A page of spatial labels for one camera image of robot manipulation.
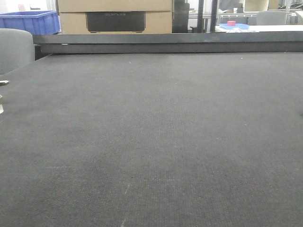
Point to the black conveyor belt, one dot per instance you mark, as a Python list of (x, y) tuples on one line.
[(153, 140)]

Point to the large cardboard box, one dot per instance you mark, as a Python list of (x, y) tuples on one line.
[(83, 17)]

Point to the blue tray on table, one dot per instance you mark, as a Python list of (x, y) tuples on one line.
[(240, 26)]

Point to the white table background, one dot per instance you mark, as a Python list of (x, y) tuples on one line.
[(249, 28)]

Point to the blue plastic crate background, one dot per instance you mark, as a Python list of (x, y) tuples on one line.
[(35, 22)]

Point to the grey office chair left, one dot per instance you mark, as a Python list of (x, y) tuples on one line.
[(16, 49)]

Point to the grey office chair background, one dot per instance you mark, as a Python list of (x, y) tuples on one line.
[(270, 18)]

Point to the black vertical post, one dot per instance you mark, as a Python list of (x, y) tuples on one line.
[(200, 16)]

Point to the black conveyor end rail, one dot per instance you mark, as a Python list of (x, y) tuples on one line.
[(277, 41)]

